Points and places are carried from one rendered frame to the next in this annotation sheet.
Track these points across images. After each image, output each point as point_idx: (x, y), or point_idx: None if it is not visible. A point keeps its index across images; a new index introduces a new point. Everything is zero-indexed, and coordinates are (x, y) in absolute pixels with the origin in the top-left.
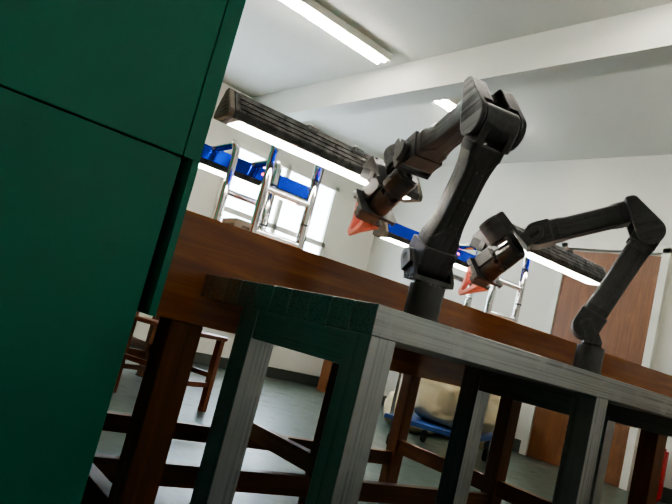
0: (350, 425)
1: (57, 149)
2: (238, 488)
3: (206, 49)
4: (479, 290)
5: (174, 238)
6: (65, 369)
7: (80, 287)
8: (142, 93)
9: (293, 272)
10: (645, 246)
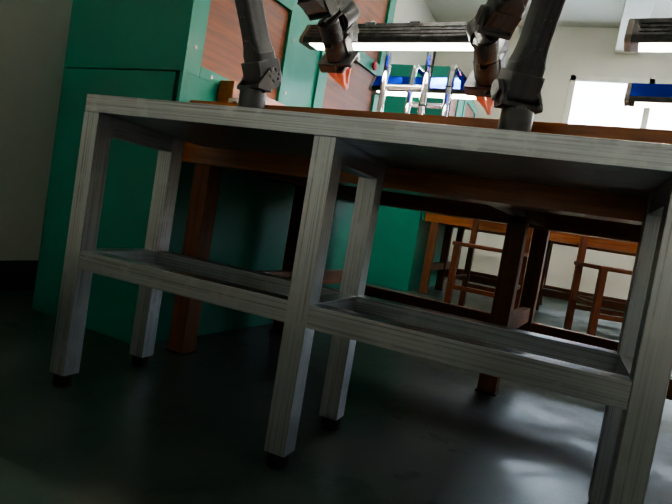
0: (78, 159)
1: (130, 88)
2: None
3: (182, 8)
4: (486, 101)
5: None
6: (139, 189)
7: (142, 149)
8: (157, 46)
9: None
10: None
